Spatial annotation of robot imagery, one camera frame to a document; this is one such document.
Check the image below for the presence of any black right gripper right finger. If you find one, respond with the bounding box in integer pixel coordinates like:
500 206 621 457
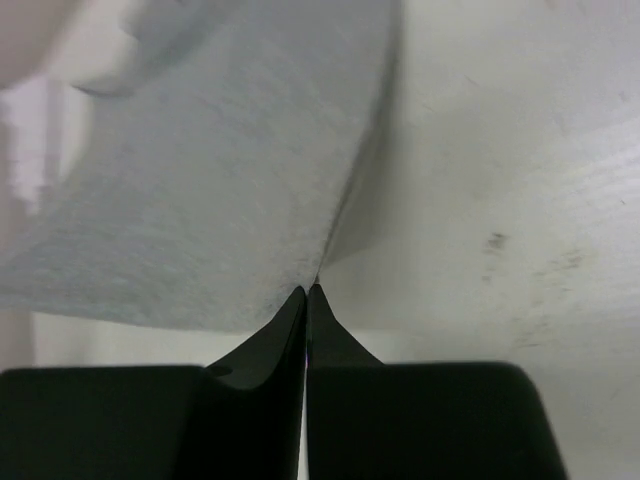
306 285 567 479

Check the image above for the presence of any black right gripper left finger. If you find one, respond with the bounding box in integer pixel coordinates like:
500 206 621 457
1 288 306 479

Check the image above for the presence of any grey tank top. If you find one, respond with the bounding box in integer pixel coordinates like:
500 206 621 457
1 1 400 331

